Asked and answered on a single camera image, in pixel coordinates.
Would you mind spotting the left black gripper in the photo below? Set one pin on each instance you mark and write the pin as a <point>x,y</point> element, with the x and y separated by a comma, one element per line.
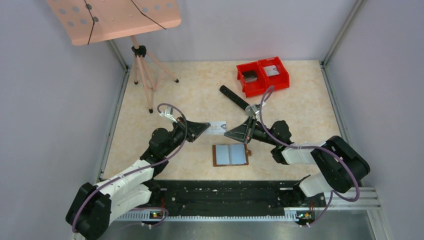
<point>194,129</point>

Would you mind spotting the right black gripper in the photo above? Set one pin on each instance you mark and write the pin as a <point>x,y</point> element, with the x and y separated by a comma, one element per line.
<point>244,132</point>

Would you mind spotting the brown leather card holder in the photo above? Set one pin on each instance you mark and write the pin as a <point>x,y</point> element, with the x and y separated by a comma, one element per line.
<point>229,155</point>

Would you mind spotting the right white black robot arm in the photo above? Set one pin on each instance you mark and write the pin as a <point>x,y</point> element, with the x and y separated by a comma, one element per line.
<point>340,166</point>

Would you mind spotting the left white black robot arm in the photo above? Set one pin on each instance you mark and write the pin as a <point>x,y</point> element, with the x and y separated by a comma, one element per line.
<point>96,206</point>

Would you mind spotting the black handheld microphone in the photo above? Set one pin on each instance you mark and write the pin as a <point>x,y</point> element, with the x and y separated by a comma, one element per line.
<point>236,99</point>

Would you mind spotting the left red plastic bin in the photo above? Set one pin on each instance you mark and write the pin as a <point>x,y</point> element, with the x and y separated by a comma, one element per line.
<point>252,79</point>

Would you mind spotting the red plastic bin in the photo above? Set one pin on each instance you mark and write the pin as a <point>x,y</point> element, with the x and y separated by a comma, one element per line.
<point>252,79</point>
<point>279,82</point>

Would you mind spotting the right red plastic bin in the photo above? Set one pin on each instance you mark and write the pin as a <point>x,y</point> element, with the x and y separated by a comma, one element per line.
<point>279,82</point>

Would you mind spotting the pink music stand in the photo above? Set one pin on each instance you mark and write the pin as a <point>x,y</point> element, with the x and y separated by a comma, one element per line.
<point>94,21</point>

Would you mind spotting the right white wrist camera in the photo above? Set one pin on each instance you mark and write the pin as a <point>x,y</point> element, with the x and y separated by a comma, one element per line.
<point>253,110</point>

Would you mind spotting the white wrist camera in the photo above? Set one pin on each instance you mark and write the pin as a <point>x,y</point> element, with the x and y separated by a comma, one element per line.
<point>168,114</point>
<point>253,110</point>

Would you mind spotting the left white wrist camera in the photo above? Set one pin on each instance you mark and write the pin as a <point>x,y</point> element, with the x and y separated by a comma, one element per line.
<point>168,114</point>

